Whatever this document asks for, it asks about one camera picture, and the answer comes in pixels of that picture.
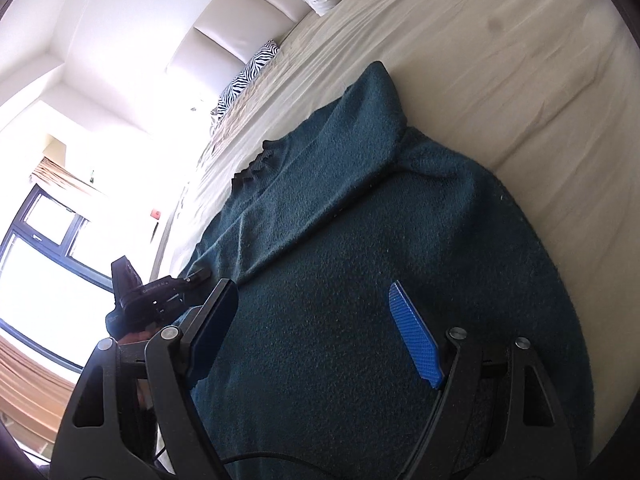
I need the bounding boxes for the beige bed sheet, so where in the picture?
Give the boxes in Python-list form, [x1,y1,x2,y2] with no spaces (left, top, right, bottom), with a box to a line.
[160,0,639,451]

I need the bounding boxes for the dark framed window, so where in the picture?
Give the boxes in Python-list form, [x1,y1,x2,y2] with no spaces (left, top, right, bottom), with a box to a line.
[1,185,114,374]

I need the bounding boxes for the dark teal knit sweater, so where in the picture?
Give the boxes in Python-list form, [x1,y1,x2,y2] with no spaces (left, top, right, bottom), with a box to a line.
[184,62,594,479]

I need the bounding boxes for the zebra print pillow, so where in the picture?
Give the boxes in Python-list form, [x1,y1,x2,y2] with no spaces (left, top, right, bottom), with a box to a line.
[210,39,280,120]

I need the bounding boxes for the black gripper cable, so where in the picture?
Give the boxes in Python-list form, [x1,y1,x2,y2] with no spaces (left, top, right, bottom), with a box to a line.
[150,439,342,480]

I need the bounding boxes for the person's left hand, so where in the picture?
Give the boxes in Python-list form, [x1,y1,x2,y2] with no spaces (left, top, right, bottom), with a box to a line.
[117,330,155,346]

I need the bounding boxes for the white padded headboard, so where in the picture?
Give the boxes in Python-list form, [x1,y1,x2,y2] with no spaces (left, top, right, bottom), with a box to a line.
[171,0,311,94]

